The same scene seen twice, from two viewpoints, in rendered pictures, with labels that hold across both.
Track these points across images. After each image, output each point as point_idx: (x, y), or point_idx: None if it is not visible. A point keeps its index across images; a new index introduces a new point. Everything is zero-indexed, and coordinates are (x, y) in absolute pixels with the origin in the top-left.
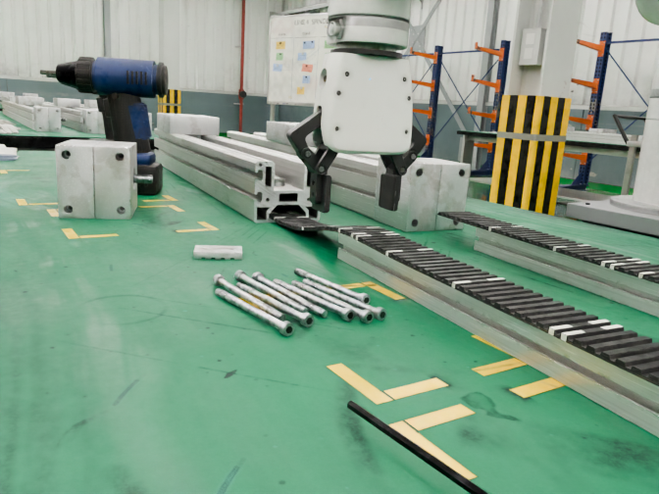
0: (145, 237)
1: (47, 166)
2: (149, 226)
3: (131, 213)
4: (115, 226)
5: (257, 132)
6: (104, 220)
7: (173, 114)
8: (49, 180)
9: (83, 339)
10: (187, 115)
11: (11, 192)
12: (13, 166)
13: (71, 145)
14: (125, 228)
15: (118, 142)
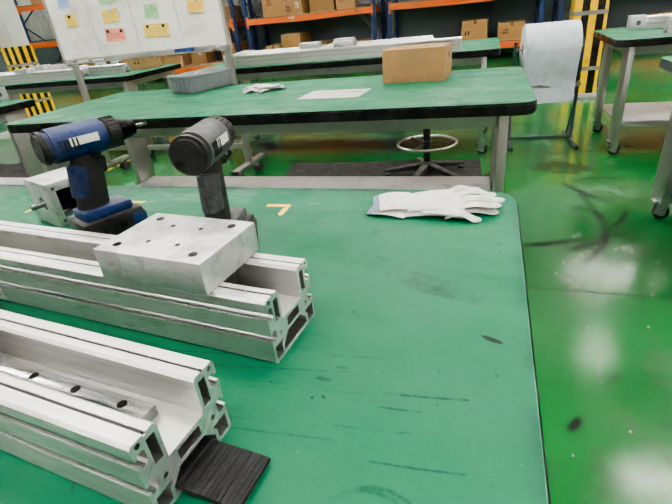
0: (8, 216)
1: (308, 225)
2: (19, 221)
3: (41, 218)
4: (37, 214)
5: (126, 415)
6: None
7: (202, 226)
8: (204, 216)
9: None
10: (173, 235)
11: (170, 201)
12: (319, 211)
13: (56, 169)
14: (29, 215)
15: (51, 180)
